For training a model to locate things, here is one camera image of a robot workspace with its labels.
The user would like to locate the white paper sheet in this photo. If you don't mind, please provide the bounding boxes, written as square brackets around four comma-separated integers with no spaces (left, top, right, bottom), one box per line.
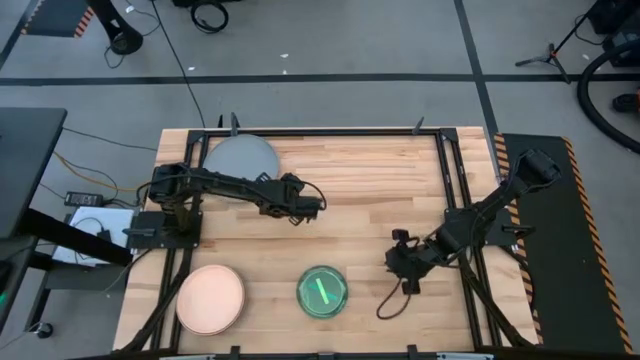
[52,206,136,266]

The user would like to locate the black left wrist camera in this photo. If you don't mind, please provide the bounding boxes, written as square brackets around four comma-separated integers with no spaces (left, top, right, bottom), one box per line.
[293,195,325,213]

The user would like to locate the small hazard-striped black floor mat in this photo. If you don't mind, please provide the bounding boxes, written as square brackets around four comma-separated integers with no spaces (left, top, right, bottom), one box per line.
[19,0,96,39]

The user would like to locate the long black floor cable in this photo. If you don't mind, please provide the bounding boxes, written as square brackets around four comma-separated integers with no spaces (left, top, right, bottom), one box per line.
[149,0,207,129]

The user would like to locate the pale peach plastic plate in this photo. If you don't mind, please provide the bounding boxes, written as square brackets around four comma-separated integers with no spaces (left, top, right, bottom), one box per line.
[174,263,247,337]

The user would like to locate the black power adapter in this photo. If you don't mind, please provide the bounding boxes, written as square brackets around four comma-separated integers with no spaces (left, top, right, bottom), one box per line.
[63,190,105,208]

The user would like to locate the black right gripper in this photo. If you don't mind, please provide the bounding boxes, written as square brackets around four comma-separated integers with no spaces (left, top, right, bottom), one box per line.
[383,228,436,296]

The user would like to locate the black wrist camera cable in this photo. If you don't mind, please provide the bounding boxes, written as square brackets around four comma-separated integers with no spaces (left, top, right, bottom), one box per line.
[299,179,328,211]
[375,277,414,320]

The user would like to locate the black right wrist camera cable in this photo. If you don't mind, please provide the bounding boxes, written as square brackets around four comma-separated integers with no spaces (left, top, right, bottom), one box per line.
[375,277,414,320]

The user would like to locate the transparent green plastic plate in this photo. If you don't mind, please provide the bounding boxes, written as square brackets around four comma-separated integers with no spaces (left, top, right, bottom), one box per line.
[295,264,350,320]

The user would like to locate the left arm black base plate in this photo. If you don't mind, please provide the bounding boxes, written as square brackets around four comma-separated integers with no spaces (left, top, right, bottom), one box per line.
[125,209,204,250]

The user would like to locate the black desk support beam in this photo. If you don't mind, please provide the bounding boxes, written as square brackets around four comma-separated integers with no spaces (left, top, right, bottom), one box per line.
[19,207,135,268]

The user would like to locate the thick black hose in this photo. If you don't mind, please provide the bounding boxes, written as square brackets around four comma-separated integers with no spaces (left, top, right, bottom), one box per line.
[576,39,640,155]

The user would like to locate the black tripod stand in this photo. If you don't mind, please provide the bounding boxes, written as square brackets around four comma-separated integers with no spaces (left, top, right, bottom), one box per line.
[514,0,609,85]

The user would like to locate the large grey plastic plate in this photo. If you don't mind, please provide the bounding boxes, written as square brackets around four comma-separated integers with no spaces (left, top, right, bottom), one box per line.
[201,132,280,204]

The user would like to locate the black metal table frame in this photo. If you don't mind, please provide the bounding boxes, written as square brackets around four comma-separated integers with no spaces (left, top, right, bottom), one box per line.
[117,127,544,357]

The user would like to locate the black round-foot stand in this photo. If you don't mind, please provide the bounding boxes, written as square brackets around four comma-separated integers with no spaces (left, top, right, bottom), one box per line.
[87,0,145,57]

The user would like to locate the large hazard-striped black floor mat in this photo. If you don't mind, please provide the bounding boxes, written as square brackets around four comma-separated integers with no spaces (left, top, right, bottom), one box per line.
[493,132,636,356]

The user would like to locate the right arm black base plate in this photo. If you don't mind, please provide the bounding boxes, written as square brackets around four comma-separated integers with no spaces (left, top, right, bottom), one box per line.
[444,207,536,247]

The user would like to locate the coiled black floor cable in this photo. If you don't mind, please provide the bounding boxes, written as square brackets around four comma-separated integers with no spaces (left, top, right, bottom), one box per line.
[189,0,230,35]

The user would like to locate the black left wrist camera cable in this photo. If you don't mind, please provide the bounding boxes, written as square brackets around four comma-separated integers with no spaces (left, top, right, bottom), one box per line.
[299,179,328,211]

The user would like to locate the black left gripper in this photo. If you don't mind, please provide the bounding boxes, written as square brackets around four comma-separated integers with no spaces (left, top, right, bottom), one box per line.
[273,172,310,227]

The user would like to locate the black desk top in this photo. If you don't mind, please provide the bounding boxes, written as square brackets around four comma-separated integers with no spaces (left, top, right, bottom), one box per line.
[0,106,69,240]

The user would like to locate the black equipment case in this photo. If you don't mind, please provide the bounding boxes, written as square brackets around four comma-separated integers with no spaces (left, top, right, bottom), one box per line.
[587,0,640,69]

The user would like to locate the black orange floor device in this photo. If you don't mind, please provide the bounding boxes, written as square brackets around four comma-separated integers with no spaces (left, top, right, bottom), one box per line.
[611,87,640,115]

